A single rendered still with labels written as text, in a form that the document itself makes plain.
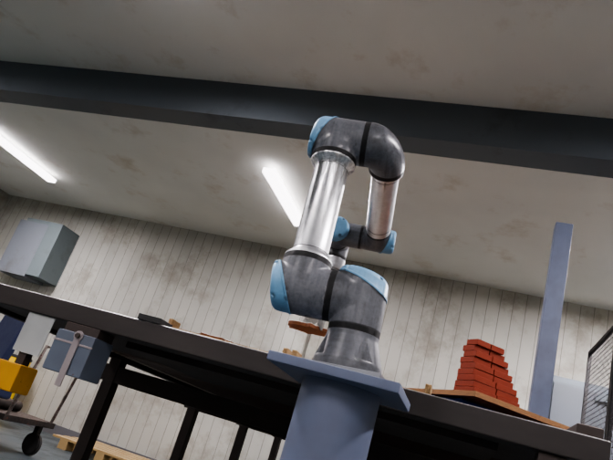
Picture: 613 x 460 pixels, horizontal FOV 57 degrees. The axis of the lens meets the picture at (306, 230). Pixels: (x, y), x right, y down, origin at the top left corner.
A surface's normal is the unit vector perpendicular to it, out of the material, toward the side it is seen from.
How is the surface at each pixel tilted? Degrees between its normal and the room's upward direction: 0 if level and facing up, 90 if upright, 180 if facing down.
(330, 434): 90
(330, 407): 90
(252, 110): 90
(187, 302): 90
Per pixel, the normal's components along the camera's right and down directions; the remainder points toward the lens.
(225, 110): -0.23, -0.41
